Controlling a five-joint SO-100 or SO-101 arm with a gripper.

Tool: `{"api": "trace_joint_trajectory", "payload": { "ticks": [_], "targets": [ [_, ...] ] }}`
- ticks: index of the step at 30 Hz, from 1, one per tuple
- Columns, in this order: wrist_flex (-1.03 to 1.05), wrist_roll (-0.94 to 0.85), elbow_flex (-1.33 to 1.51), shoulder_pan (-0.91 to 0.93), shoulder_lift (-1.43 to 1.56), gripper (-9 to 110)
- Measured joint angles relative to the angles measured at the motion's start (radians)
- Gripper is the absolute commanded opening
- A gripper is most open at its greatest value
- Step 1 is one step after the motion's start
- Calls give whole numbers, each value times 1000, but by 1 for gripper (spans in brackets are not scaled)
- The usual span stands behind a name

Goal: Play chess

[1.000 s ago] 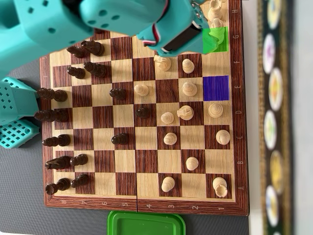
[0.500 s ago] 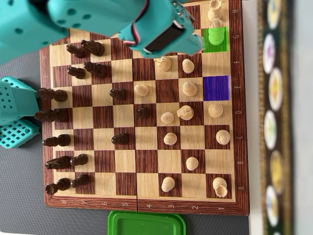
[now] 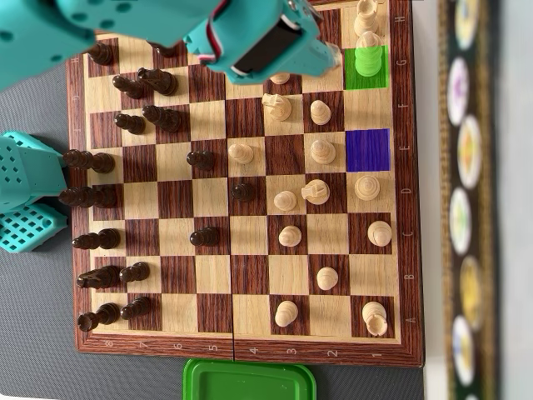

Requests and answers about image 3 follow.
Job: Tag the dark wooden rook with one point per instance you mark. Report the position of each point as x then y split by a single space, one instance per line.
103 54
100 316

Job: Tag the light wooden rook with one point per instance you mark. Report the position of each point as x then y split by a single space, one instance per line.
365 16
375 317

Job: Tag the dark wooden queen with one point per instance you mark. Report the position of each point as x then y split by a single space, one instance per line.
89 196

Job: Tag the light wooden pawn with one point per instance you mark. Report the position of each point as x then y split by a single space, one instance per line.
320 112
240 153
290 236
285 201
281 79
286 313
327 278

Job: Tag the light wooden king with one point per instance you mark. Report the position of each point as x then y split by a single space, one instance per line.
368 60

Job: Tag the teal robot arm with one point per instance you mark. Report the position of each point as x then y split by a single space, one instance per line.
41 41

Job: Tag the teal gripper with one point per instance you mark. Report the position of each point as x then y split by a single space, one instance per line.
313 56

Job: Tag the wooden folding chessboard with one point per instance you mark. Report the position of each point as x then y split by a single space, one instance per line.
175 200

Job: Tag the light wooden bishop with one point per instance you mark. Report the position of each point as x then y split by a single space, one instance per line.
321 152
380 233

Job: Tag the patterned side strip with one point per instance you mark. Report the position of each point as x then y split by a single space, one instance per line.
470 208

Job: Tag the green plastic tray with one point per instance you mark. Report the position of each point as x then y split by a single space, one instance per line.
250 381

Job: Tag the light wooden knight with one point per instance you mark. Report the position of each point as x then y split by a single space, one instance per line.
315 191
277 107

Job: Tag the dark wooden knight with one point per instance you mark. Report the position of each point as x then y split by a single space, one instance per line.
100 277
160 81

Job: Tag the dark wooden bishop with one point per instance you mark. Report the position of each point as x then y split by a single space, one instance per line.
164 118
98 239

